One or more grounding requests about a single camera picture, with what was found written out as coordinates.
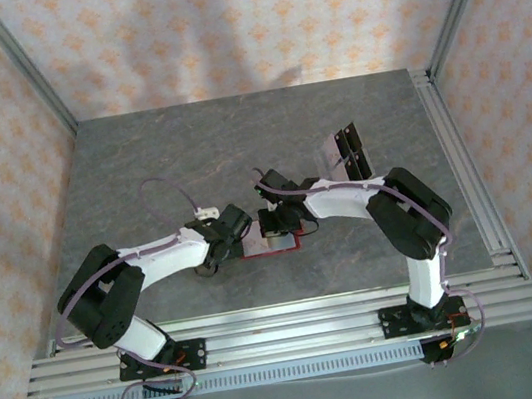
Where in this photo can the wide aluminium extrusion rail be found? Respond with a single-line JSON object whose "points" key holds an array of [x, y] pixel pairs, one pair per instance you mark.
{"points": [[293, 339]]}

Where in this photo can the aluminium table side rail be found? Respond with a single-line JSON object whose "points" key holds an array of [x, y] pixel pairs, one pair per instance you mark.
{"points": [[470, 177]]}

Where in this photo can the red card holder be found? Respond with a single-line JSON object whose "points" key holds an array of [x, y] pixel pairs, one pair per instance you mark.
{"points": [[255, 242]]}

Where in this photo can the black controller board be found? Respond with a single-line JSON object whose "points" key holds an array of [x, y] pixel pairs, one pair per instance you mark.
{"points": [[434, 352]]}

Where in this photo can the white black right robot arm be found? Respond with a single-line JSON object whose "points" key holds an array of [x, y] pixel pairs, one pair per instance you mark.
{"points": [[342, 200]]}

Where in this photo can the narrow aluminium extrusion rail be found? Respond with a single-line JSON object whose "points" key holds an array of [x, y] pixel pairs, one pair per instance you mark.
{"points": [[288, 309]]}

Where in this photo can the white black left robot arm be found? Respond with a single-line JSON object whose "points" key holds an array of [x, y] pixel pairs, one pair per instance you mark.
{"points": [[168, 255]]}

